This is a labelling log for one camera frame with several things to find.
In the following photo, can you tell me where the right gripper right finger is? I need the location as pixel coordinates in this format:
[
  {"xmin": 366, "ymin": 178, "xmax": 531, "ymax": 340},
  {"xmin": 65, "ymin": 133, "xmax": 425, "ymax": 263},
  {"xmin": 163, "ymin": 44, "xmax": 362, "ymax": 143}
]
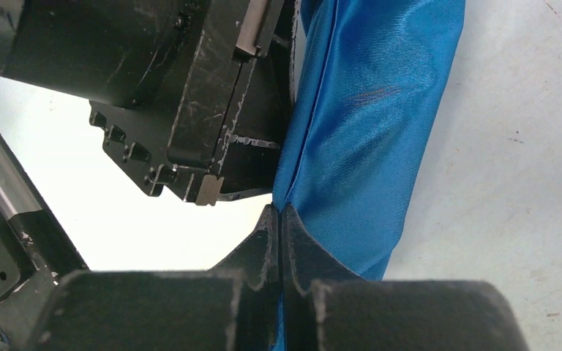
[{"xmin": 280, "ymin": 206, "xmax": 528, "ymax": 350}]

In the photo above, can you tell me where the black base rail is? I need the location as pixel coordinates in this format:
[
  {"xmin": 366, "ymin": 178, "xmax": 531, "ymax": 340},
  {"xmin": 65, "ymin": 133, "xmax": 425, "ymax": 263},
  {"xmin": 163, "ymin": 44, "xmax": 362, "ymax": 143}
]
[{"xmin": 0, "ymin": 134, "xmax": 87, "ymax": 350}]

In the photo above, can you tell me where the blue cloth napkin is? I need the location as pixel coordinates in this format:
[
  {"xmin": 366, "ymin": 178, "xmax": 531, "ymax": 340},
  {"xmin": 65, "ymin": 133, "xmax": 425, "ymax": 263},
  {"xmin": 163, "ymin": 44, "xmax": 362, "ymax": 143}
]
[{"xmin": 271, "ymin": 0, "xmax": 467, "ymax": 351}]

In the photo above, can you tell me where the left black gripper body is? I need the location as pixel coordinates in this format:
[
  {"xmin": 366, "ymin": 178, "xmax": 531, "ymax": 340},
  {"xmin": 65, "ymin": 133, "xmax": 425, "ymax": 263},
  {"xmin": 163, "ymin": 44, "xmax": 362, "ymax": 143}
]
[{"xmin": 0, "ymin": 1, "xmax": 299, "ymax": 205}]

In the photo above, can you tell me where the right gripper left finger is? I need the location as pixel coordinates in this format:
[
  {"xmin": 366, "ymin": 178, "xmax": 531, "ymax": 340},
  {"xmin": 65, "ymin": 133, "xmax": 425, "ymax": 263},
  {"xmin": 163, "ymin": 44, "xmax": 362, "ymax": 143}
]
[{"xmin": 26, "ymin": 205, "xmax": 279, "ymax": 350}]

